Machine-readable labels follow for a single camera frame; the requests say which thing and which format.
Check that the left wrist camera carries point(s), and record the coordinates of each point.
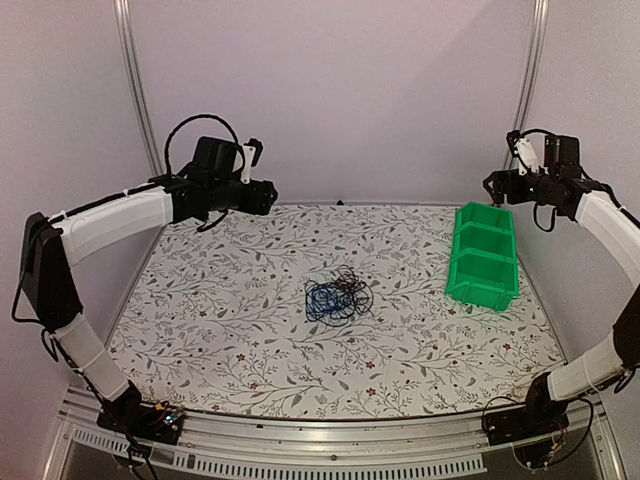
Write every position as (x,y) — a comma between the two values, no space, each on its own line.
(251,152)

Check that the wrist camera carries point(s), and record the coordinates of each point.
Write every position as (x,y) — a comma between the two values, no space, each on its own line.
(251,152)
(523,152)

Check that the green three-compartment bin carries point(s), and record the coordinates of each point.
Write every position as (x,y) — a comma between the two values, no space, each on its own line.
(483,267)

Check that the aluminium front rail frame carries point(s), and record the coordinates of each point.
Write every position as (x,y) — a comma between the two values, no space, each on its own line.
(217,446)

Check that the left aluminium corner post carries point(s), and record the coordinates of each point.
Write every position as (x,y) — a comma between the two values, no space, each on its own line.
(133,72)

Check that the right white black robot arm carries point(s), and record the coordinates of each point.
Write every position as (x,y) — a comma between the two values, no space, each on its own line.
(558,180)

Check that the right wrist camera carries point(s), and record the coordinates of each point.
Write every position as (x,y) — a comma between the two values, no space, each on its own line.
(523,152)

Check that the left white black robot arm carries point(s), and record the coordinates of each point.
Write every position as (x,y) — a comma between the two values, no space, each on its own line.
(217,179)

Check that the floral table mat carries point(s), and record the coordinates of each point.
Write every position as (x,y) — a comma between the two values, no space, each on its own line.
(323,312)

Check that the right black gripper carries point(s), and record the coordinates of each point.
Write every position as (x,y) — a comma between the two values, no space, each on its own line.
(501,177)

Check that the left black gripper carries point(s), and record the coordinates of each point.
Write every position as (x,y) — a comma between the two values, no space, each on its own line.
(261,202)

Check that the right aluminium corner post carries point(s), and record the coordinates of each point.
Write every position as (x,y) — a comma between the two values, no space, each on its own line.
(532,63)

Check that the aluminium corner post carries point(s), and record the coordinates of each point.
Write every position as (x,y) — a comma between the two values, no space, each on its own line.
(133,72)
(532,63)

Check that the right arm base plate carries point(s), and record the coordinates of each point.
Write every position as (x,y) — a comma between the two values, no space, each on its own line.
(545,431)

